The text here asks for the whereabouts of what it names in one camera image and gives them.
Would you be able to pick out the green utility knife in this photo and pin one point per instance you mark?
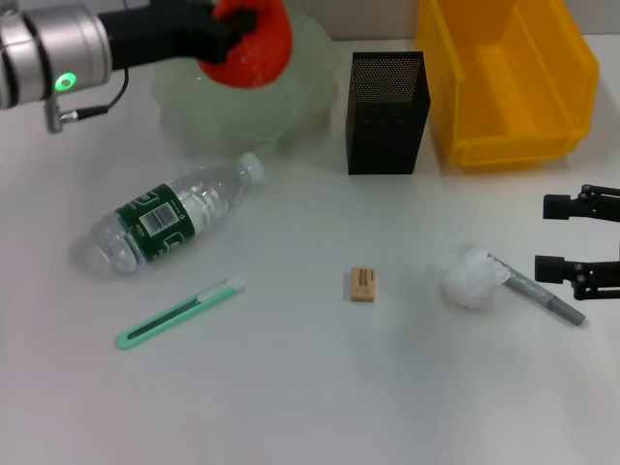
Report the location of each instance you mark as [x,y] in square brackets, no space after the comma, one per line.
[164,317]

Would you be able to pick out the yellow plastic bin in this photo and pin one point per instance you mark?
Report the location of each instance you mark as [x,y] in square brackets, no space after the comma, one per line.
[523,97]

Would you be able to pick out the white paper ball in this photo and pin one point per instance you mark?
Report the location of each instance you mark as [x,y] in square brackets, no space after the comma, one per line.
[472,281]

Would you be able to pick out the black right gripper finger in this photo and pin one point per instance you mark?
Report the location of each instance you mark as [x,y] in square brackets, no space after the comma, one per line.
[562,206]
[552,269]

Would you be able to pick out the red-orange fruit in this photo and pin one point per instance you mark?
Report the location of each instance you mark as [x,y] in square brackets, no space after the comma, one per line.
[257,58]

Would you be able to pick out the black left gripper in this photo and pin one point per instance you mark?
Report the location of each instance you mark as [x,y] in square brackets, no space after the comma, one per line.
[160,29]

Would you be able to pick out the clear green-label water bottle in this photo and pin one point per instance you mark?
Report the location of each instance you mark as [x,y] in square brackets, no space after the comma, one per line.
[160,218]

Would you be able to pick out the small wooden block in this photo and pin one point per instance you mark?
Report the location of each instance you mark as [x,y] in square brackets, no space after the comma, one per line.
[363,286]

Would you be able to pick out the translucent green fruit bowl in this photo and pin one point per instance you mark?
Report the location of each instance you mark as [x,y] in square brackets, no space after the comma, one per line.
[252,121]

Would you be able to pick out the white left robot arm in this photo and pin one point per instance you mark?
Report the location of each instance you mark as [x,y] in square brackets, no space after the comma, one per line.
[58,48]

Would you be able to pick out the grey marker pen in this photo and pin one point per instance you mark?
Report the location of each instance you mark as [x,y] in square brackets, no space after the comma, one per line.
[533,290]

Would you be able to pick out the black mesh pen holder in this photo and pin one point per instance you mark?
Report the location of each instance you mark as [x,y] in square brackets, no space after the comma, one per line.
[382,131]

